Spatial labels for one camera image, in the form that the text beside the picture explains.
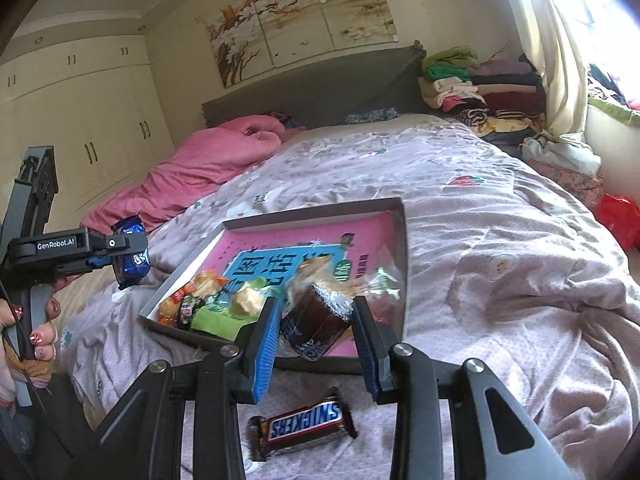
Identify blue cookie packet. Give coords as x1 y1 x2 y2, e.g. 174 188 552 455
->
110 212 153 290

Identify colourful cloth heap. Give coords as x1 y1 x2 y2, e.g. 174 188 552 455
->
587 62 640 124

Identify brown snack packet silver ends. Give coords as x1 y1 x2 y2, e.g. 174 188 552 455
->
279 282 355 363

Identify clear bag of red candy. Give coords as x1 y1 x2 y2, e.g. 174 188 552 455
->
345 264 404 327

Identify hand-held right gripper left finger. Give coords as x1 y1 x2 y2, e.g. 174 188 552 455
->
50 296 284 480

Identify person's dark patterned clothing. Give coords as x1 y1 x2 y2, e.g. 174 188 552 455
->
0 400 53 480

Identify green cartoon snack packet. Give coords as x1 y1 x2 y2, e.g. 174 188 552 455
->
177 294 202 331

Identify dark patterned cloth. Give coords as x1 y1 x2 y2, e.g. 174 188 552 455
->
344 106 402 125

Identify pink floral cloth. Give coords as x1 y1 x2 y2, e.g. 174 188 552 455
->
529 160 607 212

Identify white crumpled cloth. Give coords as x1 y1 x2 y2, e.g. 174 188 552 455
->
519 130 603 175

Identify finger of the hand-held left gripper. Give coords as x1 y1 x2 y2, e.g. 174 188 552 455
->
52 256 124 278
89 229 149 258

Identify pile of folded clothes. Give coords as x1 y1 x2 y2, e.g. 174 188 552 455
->
419 45 549 137

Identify brown wrapped chocolate bar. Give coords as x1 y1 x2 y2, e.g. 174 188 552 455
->
248 386 359 463

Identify orange snack packet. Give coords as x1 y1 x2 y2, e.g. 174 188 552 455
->
157 268 229 329

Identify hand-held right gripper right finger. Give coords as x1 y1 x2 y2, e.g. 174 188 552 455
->
351 296 574 480

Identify pale printed blanket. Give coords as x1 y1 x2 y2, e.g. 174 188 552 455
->
60 112 640 480

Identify red plastic bag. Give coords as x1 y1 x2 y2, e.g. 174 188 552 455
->
595 192 640 252

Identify tree wall painting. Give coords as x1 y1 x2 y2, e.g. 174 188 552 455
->
202 0 399 89

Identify cream wardrobe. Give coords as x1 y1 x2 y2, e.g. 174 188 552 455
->
0 35 177 222

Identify clear pastry packet green label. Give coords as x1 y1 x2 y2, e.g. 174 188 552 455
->
192 280 269 344

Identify cream curtain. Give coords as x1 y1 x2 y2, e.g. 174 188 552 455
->
500 0 602 147

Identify grey bed headboard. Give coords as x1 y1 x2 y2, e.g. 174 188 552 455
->
201 41 427 129

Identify grey cardboard box tray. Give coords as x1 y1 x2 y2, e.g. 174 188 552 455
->
139 197 407 376

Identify pink quilt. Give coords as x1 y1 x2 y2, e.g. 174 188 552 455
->
80 116 287 234

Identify person's left hand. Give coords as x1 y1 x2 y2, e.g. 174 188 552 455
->
0 275 64 381

